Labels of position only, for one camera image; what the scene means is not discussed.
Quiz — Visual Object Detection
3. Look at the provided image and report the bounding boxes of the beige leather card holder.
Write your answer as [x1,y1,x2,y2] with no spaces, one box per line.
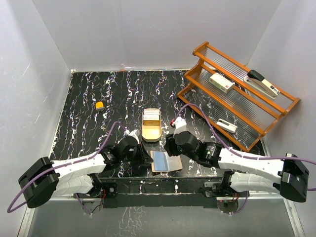
[150,151,183,173]

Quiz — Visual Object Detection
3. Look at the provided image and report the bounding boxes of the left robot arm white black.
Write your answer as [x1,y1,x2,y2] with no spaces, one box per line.
[18,135,153,208]

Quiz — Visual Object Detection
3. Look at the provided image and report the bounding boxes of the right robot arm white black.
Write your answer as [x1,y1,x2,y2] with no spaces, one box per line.
[164,131,309,202]

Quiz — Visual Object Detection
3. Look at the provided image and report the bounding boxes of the beige oval card tray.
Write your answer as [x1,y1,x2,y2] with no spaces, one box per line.
[141,113,162,142]

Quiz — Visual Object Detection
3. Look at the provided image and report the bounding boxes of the white card stack in tray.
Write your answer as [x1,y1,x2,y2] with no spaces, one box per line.
[143,108,160,121]

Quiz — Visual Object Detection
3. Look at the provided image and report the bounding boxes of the orange yellow small block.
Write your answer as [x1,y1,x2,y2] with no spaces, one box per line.
[95,101,105,111]

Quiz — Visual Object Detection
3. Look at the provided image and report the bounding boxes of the orange wooden shelf rack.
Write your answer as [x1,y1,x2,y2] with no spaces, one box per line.
[177,41,300,152]

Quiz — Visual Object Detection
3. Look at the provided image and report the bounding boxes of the white staples box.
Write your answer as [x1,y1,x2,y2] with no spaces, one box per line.
[209,73,235,94]

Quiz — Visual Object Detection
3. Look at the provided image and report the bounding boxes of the large black beige stapler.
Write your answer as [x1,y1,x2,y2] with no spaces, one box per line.
[243,70,280,100]

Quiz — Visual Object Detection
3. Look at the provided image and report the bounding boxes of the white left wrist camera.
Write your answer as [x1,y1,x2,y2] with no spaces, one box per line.
[124,129,140,143]

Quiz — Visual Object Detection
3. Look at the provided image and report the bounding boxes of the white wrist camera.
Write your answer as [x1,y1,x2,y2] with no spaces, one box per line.
[124,129,140,143]
[170,117,187,135]

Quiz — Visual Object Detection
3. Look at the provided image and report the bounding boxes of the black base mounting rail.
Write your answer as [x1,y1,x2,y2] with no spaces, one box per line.
[74,176,250,209]

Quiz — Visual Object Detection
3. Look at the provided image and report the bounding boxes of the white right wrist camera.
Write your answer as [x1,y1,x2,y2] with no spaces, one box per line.
[170,117,187,135]

